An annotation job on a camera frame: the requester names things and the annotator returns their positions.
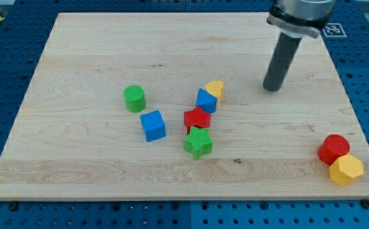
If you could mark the blue triangle block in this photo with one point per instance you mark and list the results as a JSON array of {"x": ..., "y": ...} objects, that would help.
[{"x": 206, "y": 101}]

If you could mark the yellow heart block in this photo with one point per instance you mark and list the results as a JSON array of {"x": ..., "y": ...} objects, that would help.
[{"x": 216, "y": 88}]

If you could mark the red star block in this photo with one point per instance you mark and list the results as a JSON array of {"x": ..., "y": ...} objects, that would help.
[{"x": 196, "y": 118}]

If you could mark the green star block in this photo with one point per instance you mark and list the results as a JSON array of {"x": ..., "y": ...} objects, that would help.
[{"x": 198, "y": 142}]

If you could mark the blue cube block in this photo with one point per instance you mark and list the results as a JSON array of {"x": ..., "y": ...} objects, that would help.
[{"x": 153, "y": 125}]

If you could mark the green cylinder block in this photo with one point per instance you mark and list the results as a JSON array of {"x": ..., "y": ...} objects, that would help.
[{"x": 134, "y": 98}]

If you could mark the light wooden board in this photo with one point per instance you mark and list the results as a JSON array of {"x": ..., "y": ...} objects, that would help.
[{"x": 74, "y": 139}]

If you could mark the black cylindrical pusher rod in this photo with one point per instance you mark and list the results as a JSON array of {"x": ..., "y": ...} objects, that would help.
[{"x": 281, "y": 60}]

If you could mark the red cylinder block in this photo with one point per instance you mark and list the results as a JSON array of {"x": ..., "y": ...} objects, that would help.
[{"x": 333, "y": 147}]

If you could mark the white fiducial marker tag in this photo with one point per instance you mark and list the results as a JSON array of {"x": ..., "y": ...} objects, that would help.
[{"x": 334, "y": 30}]

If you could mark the yellow hexagon block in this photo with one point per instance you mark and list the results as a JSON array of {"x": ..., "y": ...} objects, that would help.
[{"x": 346, "y": 169}]

